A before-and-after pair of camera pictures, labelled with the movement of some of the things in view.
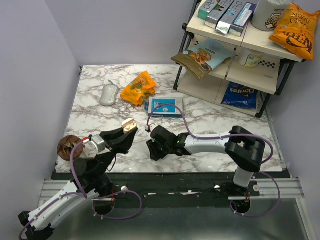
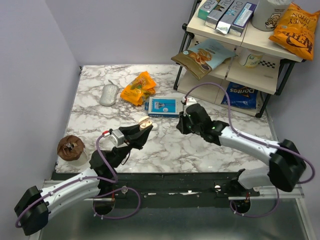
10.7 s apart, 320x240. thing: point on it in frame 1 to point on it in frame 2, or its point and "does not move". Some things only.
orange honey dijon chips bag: [296, 30] does not move
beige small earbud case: [128, 125] to [144, 122]
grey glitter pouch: [109, 93] does not move
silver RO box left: [222, 6] does not move
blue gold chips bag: [202, 58] does not move
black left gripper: [118, 142] to [135, 138]
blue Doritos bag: [240, 96] does not move
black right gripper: [154, 155] to [180, 124]
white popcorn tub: [267, 14] does not move
